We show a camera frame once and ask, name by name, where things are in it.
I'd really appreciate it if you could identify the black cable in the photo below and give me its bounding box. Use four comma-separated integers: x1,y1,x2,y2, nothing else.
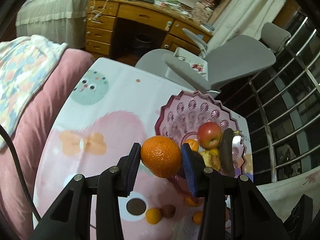
0,124,42,222

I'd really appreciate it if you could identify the orange tangerine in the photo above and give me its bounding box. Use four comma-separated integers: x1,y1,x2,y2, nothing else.
140,135,182,178
184,139,200,152
184,197,203,207
192,210,203,225

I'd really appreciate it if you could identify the floral blanket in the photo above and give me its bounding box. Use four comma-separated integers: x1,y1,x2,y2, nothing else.
0,35,68,136

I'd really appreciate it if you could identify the overripe dark banana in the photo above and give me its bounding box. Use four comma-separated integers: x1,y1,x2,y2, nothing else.
219,128,242,178

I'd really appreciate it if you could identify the white curtain cloth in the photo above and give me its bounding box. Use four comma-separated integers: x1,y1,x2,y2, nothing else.
15,0,89,49

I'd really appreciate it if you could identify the dark avocado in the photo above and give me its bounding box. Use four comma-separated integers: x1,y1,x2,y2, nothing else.
191,151,206,172

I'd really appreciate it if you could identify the red apple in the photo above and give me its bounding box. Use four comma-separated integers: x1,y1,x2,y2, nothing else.
197,122,222,150

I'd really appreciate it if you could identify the grey office chair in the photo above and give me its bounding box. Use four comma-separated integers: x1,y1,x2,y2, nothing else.
135,22,291,93

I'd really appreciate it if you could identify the pink glass fruit plate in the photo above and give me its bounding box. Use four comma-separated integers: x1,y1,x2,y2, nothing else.
155,91,253,180

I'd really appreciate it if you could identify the cartoon printed tablecloth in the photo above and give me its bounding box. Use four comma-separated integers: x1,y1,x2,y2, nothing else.
32,56,254,240

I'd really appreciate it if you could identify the wooden desk with drawers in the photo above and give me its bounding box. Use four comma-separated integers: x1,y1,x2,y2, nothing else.
85,0,213,64

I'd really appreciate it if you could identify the small yellow citrus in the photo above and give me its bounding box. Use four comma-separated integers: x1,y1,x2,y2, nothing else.
145,207,162,225

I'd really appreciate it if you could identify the brown wrinkled passion fruit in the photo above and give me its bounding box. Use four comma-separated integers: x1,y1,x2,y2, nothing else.
160,204,176,219

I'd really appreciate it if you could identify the metal railing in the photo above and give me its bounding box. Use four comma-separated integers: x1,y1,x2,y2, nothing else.
219,11,319,185

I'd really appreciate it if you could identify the yellow pear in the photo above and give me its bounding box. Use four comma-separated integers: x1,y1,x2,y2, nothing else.
200,148,221,171

